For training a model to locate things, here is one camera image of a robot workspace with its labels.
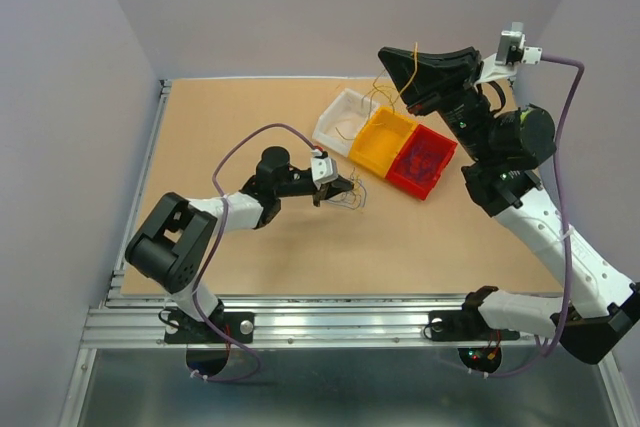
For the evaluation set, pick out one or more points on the white plastic bin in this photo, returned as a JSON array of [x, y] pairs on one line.
[[339, 125]]

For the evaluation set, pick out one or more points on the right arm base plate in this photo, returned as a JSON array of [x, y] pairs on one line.
[[460, 325]]

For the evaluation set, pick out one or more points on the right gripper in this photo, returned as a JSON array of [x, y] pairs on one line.
[[439, 77]]

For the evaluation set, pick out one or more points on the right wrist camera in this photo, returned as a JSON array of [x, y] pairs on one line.
[[512, 52]]

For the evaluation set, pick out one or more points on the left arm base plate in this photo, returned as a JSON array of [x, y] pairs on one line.
[[181, 329]]

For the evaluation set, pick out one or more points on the yellow plastic bin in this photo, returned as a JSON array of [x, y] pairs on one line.
[[380, 140]]

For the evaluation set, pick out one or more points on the red plastic bin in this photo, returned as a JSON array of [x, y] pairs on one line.
[[421, 162]]

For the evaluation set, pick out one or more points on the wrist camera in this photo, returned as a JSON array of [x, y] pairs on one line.
[[512, 52], [323, 167]]

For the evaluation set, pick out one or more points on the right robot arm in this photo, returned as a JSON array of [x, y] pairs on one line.
[[599, 304]]

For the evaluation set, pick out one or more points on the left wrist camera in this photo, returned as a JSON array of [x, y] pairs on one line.
[[323, 167]]

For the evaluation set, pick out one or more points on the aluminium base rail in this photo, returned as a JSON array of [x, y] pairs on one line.
[[281, 323]]

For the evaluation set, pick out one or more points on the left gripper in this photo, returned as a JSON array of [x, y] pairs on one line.
[[334, 188]]

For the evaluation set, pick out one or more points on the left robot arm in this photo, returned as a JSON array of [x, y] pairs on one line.
[[169, 246]]

